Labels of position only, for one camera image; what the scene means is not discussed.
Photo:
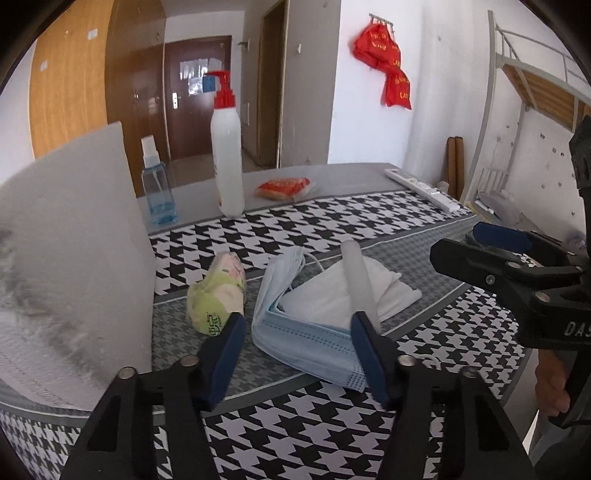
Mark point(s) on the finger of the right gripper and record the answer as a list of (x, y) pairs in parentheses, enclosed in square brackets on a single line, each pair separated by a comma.
[(503, 238), (490, 271)]

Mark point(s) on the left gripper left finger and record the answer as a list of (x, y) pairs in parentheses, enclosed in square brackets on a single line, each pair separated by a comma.
[(218, 357)]

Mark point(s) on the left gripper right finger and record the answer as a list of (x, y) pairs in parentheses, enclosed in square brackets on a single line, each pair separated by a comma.
[(378, 358)]

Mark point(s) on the blue face mask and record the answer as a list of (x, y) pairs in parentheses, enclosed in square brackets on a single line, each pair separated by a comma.
[(321, 351)]

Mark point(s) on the green tissue pack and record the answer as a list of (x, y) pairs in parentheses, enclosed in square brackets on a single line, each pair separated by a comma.
[(211, 301)]

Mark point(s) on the white cloth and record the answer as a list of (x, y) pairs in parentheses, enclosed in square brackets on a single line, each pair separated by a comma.
[(325, 299)]

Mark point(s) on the right hand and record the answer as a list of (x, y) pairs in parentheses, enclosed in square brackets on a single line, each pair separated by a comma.
[(551, 378)]

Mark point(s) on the white translucent tube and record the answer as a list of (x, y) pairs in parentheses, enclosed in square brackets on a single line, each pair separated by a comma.
[(360, 289)]

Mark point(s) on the white remote control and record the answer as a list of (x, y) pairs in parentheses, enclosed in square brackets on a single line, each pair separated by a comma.
[(427, 192)]

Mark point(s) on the wooden sticks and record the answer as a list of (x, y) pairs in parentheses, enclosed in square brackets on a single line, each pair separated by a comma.
[(455, 157)]

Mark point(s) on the white foam box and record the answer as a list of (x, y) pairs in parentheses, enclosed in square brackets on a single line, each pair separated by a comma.
[(77, 274)]

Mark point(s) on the blue spray bottle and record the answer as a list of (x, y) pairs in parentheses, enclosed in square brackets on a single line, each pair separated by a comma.
[(161, 205)]

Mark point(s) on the orange snack packet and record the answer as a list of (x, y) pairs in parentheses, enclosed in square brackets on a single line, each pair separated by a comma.
[(285, 189)]

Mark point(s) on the white red pump bottle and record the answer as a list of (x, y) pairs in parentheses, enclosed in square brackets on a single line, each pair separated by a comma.
[(226, 143)]

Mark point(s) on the red hanging banners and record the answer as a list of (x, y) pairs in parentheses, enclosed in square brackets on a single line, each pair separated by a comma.
[(377, 48)]

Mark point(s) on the brown entrance door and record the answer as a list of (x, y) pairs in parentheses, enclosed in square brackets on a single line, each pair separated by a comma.
[(189, 88)]

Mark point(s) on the wooden wardrobe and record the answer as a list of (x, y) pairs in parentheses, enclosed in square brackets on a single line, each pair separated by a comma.
[(100, 62)]

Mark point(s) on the metal bunk bed frame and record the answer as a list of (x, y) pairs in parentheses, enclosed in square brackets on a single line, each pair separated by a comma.
[(536, 96)]

